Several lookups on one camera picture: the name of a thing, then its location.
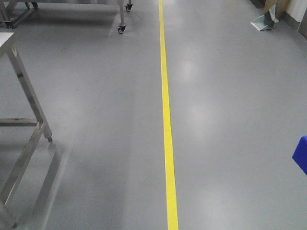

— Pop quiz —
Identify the steel cart with casters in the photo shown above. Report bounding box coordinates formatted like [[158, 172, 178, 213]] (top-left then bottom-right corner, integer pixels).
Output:
[[0, 0, 133, 34]]

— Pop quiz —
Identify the steel table frame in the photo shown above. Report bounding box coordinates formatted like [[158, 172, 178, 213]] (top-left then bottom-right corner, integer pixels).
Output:
[[0, 32, 52, 228]]

